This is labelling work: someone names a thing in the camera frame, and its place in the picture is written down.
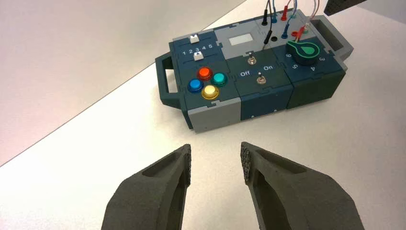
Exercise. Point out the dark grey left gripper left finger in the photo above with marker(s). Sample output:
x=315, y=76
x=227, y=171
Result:
x=152, y=196

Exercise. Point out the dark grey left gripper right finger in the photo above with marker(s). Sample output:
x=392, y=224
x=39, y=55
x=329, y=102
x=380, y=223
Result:
x=298, y=196

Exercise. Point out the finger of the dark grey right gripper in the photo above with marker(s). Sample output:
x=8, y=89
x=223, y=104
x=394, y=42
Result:
x=341, y=5

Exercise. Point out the black and green rotary knob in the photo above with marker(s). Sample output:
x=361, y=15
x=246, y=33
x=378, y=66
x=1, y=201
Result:
x=304, y=52

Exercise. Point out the white display window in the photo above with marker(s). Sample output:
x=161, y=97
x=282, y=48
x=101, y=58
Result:
x=241, y=40

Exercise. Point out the blue and grey control box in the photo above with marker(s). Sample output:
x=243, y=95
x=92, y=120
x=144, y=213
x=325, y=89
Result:
x=263, y=95

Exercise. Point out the blue push button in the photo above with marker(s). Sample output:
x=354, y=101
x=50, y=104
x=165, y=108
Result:
x=195, y=85

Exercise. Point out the yellow push button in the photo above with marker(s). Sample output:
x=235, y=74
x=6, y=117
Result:
x=210, y=92

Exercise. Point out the red push button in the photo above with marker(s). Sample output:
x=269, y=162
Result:
x=204, y=73

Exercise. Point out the green push button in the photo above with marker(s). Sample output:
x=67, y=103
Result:
x=219, y=79

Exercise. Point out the white slider knob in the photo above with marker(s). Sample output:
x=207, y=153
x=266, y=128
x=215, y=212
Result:
x=198, y=56
x=193, y=38

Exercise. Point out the metal toggle switch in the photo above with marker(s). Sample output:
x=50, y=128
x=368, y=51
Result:
x=251, y=58
x=260, y=79

